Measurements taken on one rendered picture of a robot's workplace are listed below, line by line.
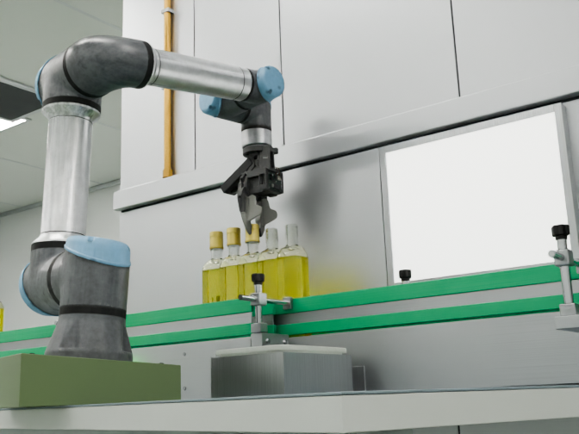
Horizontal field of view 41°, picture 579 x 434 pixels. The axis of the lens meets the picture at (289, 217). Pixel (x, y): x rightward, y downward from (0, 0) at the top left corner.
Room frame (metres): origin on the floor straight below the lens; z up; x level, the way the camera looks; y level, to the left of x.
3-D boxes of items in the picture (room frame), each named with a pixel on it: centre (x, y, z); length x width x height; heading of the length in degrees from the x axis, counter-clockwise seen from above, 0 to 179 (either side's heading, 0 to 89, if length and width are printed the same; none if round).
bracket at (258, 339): (1.68, 0.05, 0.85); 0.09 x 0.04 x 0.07; 144
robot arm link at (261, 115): (1.83, 0.08, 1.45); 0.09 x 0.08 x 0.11; 134
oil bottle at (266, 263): (1.81, 0.04, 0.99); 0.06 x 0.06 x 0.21; 55
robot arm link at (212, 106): (1.75, 0.13, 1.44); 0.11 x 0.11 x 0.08; 44
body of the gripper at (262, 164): (1.83, 0.07, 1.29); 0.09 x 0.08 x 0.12; 55
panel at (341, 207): (1.79, -0.21, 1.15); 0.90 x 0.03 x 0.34; 54
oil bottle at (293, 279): (1.77, 0.00, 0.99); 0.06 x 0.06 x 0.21; 55
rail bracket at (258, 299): (1.66, 0.06, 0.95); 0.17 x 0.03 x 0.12; 144
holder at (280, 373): (1.53, 0.01, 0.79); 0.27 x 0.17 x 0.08; 144
